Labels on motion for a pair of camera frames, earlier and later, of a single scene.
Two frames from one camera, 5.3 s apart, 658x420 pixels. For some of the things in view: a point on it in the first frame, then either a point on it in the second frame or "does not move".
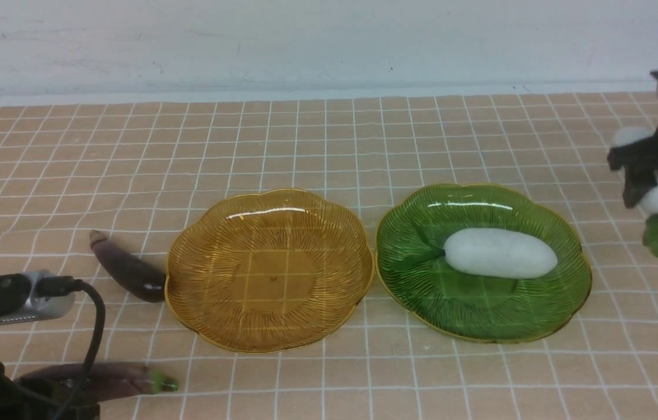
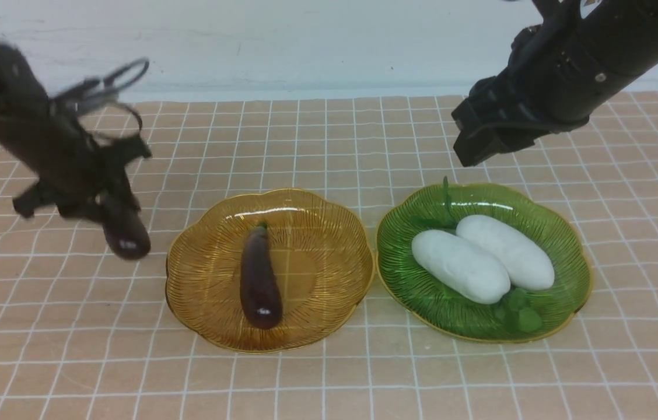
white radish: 500,253 → 462,266
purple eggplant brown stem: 137,276 → 126,233
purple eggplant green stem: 100,381 → 260,296
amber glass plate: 269,270 does not move
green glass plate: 415,275 does not move
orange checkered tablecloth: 34,178 does not move
